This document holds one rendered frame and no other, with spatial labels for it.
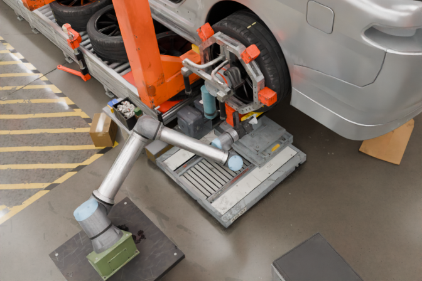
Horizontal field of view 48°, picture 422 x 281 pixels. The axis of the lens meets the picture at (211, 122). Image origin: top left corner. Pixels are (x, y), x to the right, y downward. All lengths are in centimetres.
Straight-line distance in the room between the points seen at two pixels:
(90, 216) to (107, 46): 186
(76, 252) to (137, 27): 143
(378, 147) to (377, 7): 174
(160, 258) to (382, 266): 139
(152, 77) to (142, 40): 31
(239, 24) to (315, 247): 140
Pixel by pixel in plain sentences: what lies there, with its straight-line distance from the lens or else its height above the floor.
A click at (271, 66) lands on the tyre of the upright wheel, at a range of 284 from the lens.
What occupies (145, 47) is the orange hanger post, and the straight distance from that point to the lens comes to 307.
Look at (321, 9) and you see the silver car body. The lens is 242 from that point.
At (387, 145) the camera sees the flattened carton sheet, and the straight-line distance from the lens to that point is 383.
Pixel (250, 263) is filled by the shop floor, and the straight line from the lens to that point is 318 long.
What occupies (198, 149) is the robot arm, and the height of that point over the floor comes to 75.
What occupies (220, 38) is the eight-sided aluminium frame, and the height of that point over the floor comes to 112.
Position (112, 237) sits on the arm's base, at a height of 52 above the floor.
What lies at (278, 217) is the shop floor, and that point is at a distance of 335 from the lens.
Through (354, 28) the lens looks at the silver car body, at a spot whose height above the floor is 149.
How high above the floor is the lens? 283
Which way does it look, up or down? 46 degrees down
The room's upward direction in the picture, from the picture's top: 8 degrees counter-clockwise
